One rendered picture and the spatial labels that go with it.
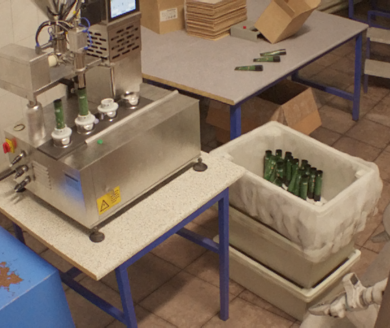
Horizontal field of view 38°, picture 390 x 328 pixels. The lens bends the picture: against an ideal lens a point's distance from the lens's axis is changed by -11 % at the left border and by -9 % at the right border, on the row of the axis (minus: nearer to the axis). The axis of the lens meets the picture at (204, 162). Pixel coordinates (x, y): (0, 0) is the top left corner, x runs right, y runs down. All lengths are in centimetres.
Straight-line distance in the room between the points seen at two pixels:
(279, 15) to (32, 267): 205
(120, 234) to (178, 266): 103
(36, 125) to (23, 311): 68
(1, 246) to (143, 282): 91
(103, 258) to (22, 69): 68
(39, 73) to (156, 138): 49
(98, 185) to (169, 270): 114
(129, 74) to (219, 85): 84
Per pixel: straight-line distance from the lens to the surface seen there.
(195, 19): 366
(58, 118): 198
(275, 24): 351
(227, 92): 295
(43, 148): 204
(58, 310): 229
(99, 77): 222
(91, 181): 196
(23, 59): 200
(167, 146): 219
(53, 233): 211
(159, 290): 293
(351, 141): 412
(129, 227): 209
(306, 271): 252
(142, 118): 215
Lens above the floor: 201
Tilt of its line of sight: 32 degrees down
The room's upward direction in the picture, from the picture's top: 2 degrees counter-clockwise
